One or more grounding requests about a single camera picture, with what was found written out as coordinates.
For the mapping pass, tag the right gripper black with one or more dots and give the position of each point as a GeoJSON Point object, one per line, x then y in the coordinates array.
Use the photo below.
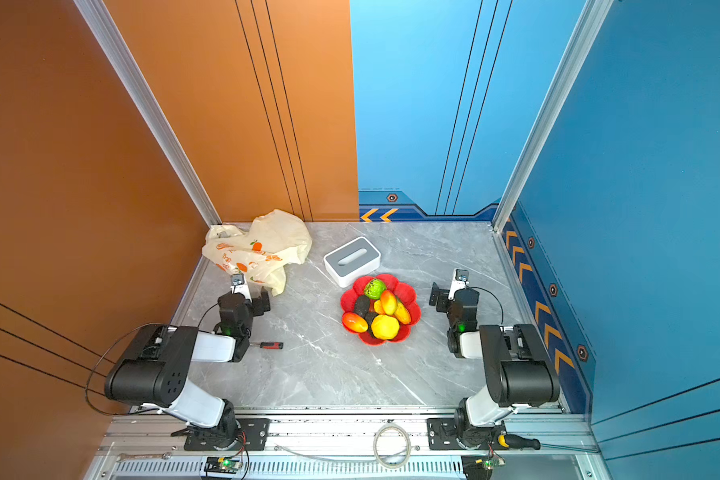
{"type": "Point", "coordinates": [437, 297]}

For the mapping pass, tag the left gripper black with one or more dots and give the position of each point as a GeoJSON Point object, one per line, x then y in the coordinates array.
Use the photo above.
{"type": "Point", "coordinates": [260, 300]}

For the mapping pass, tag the cream plastic bag orange print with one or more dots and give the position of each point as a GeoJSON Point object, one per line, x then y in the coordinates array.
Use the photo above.
{"type": "Point", "coordinates": [262, 252]}

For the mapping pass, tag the yellow bumpy fruit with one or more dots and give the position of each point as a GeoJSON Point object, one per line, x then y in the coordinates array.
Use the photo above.
{"type": "Point", "coordinates": [384, 327]}

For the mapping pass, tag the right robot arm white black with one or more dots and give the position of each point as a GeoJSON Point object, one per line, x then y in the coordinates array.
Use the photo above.
{"type": "Point", "coordinates": [518, 373]}

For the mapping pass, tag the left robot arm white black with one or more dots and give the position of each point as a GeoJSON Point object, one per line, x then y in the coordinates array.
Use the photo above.
{"type": "Point", "coordinates": [153, 370]}

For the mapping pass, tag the red flower-shaped plate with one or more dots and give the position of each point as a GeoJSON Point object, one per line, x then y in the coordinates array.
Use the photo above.
{"type": "Point", "coordinates": [404, 293]}

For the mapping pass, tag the orange yellow mango right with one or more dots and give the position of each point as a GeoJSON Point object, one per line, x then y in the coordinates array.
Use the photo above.
{"type": "Point", "coordinates": [402, 314]}

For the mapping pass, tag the red yellow mango top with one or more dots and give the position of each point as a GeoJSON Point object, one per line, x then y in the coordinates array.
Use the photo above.
{"type": "Point", "coordinates": [388, 302]}

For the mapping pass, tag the small orange fruit centre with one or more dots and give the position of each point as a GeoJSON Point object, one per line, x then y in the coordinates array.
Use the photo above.
{"type": "Point", "coordinates": [378, 307]}

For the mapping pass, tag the green custard apple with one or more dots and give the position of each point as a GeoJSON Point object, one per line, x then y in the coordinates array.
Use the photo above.
{"type": "Point", "coordinates": [374, 289]}

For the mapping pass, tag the dark avocado lower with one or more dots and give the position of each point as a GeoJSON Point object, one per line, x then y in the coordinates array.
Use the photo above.
{"type": "Point", "coordinates": [369, 318]}

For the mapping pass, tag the dark avocado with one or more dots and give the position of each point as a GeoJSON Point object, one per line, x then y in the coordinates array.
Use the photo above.
{"type": "Point", "coordinates": [369, 318]}
{"type": "Point", "coordinates": [363, 306]}

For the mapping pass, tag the dark avocado upper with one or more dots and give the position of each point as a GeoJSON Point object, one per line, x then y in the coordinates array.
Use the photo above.
{"type": "Point", "coordinates": [363, 306]}

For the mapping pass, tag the red yellow peach front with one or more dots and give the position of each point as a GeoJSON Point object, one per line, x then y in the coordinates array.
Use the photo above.
{"type": "Point", "coordinates": [354, 322]}

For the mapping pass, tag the white grey tissue box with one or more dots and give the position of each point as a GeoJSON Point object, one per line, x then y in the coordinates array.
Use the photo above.
{"type": "Point", "coordinates": [351, 261]}

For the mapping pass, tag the left green circuit board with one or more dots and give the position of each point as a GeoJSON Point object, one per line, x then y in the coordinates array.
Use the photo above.
{"type": "Point", "coordinates": [223, 468]}

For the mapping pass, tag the green circuit board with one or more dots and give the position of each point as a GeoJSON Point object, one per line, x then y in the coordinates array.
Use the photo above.
{"type": "Point", "coordinates": [223, 468]}
{"type": "Point", "coordinates": [480, 467]}

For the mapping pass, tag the right green circuit board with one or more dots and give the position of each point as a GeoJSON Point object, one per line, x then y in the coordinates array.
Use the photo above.
{"type": "Point", "coordinates": [480, 467]}

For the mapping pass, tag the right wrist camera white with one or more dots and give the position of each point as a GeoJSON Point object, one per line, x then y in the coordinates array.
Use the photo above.
{"type": "Point", "coordinates": [459, 281]}

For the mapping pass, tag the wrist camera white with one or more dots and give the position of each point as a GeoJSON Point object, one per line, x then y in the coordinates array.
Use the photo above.
{"type": "Point", "coordinates": [239, 285]}
{"type": "Point", "coordinates": [459, 281]}

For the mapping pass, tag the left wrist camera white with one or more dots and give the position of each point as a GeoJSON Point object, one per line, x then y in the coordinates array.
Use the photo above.
{"type": "Point", "coordinates": [239, 285]}

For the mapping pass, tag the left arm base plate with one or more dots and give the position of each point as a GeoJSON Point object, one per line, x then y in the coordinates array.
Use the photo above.
{"type": "Point", "coordinates": [250, 432]}

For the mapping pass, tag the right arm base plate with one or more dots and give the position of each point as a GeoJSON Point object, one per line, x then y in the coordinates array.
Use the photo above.
{"type": "Point", "coordinates": [441, 433]}

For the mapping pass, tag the yellow handled screwdriver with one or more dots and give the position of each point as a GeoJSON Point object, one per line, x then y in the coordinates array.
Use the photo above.
{"type": "Point", "coordinates": [512, 441]}

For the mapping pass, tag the aluminium front rail frame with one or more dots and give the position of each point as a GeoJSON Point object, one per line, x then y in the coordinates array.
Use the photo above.
{"type": "Point", "coordinates": [361, 443]}

